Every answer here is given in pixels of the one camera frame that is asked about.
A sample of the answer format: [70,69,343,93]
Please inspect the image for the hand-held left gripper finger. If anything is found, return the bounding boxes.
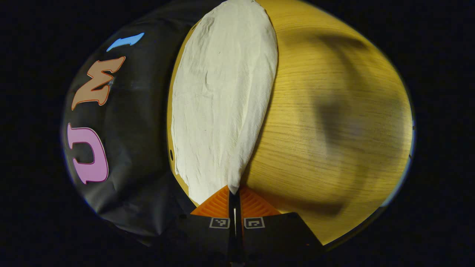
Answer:
[236,185,324,264]
[154,185,237,264]

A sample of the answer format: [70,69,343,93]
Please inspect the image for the white jeans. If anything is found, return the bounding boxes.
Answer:
[171,0,279,205]

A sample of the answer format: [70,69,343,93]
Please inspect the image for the black backdrop cloth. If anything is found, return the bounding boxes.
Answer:
[61,0,230,247]

